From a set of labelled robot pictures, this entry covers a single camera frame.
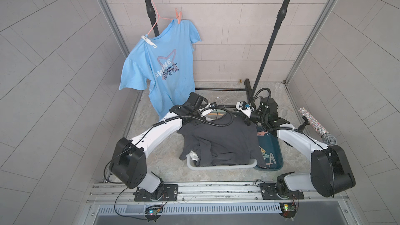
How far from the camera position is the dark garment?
2.37 feet

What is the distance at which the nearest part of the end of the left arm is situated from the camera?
58cm

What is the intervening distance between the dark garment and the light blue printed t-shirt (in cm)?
26

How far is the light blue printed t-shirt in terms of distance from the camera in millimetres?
658

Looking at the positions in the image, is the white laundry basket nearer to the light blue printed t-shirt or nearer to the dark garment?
the dark garment

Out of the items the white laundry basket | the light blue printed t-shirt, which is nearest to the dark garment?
the white laundry basket

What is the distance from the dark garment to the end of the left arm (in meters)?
0.18
